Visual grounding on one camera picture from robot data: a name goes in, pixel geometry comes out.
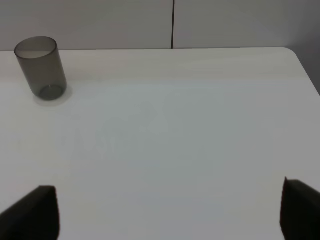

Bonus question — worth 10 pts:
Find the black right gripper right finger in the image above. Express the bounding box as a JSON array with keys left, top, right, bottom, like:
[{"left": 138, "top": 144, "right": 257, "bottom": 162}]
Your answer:
[{"left": 279, "top": 178, "right": 320, "bottom": 240}]

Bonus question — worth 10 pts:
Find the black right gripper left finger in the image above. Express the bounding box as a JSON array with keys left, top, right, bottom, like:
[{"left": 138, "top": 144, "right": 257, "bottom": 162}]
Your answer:
[{"left": 0, "top": 185, "right": 60, "bottom": 240}]

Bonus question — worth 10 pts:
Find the grey translucent cup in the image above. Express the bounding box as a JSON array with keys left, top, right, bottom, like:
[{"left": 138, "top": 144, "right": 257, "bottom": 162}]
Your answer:
[{"left": 14, "top": 36, "right": 67, "bottom": 101}]

